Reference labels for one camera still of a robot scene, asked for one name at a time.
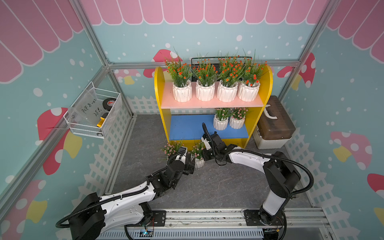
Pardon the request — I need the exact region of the yellow pink blue wooden rack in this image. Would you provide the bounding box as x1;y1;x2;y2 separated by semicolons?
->
154;67;273;148

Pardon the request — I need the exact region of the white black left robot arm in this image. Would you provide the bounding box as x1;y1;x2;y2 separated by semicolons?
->
56;148;196;240

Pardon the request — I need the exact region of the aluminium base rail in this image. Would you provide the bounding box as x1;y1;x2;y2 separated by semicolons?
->
97;208;337;240

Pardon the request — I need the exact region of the black mesh wire basket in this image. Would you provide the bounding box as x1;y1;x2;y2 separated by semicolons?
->
191;56;255;82

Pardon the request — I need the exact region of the black tape roll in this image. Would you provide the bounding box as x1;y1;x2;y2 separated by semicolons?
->
103;98;117;112

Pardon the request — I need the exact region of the yellow utility knife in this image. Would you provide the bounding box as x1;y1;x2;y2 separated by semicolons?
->
97;113;108;128

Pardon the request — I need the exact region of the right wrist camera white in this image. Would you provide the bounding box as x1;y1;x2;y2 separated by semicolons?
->
201;137;212;150

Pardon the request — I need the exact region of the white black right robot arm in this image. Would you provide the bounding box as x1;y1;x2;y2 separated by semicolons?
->
201;123;314;226

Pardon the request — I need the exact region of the orange flower pot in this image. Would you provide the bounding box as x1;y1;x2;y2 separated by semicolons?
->
192;56;218;102
165;50;193;103
238;56;269;102
217;56;245;103

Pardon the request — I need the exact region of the pink flower pot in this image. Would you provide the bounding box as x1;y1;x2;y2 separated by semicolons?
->
229;107;248;130
213;108;232;131
191;141;206;169
161;141;184;159

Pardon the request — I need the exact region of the white box with brown lid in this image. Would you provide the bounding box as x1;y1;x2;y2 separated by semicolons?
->
253;96;296;150

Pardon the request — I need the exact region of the clear wall-mounted wire basket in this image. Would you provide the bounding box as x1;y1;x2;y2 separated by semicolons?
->
64;82;122;139

